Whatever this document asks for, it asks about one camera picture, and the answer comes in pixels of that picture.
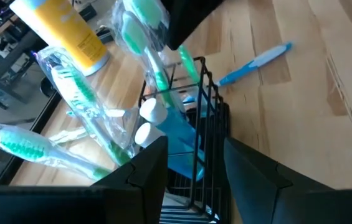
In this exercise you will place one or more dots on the grey metal table frame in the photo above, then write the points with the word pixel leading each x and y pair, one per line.
pixel 10 60

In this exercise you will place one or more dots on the green toothbrush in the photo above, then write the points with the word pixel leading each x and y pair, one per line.
pixel 133 34
pixel 146 11
pixel 82 87
pixel 23 146

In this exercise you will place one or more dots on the long blue toothbrush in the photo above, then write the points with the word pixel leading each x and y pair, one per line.
pixel 256 62

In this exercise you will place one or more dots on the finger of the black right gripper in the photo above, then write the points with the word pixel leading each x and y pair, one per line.
pixel 188 18

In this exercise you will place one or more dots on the small blue mouthwash bottle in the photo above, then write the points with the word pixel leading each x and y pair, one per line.
pixel 147 134
pixel 153 110

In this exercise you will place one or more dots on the yellow canister with white lid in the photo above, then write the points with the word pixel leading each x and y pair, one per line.
pixel 66 31

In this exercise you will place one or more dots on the white toothbrush in clear wrapper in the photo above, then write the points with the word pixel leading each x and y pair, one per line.
pixel 69 135

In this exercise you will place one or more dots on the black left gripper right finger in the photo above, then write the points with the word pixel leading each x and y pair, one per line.
pixel 250 186

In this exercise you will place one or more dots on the short blue toothbrush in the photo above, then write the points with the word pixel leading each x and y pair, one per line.
pixel 115 112

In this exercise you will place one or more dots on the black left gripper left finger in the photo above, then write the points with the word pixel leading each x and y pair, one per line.
pixel 144 186

